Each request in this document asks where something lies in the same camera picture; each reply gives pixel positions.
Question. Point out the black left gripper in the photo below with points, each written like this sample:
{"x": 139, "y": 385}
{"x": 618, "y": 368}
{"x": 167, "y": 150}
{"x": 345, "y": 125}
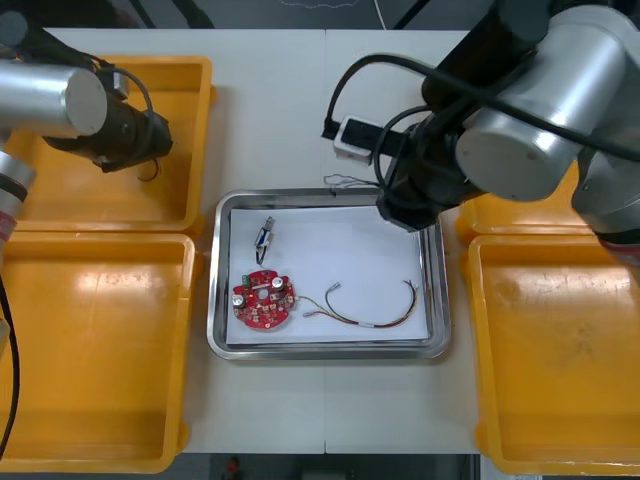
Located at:
{"x": 145, "y": 137}

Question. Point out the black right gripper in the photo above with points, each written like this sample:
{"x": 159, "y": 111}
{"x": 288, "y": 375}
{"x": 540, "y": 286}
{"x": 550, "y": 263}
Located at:
{"x": 412, "y": 212}

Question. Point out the silver and black right arm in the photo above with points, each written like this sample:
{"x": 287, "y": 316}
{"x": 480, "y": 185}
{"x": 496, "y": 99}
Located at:
{"x": 545, "y": 100}

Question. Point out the silver and black left arm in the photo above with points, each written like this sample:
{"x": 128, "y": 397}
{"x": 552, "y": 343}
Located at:
{"x": 45, "y": 97}

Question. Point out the yellow-orange plastic bin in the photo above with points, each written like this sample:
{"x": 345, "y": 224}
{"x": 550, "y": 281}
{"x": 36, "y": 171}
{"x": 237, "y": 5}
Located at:
{"x": 165, "y": 190}
{"x": 100, "y": 350}
{"x": 505, "y": 220}
{"x": 560, "y": 360}

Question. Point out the solenoid with blue label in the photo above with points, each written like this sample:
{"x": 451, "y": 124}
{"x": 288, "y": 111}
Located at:
{"x": 263, "y": 236}

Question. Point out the steel tray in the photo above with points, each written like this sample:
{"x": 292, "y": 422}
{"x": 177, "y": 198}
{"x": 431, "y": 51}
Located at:
{"x": 320, "y": 352}

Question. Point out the round red circuit board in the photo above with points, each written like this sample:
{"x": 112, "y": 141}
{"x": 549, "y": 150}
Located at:
{"x": 265, "y": 305}

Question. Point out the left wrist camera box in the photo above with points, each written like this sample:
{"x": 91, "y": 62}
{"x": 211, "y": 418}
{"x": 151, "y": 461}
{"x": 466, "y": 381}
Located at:
{"x": 120, "y": 83}

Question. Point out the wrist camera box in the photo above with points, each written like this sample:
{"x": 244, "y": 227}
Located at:
{"x": 356, "y": 137}
{"x": 120, "y": 83}

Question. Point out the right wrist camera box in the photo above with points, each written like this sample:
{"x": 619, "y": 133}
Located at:
{"x": 356, "y": 137}

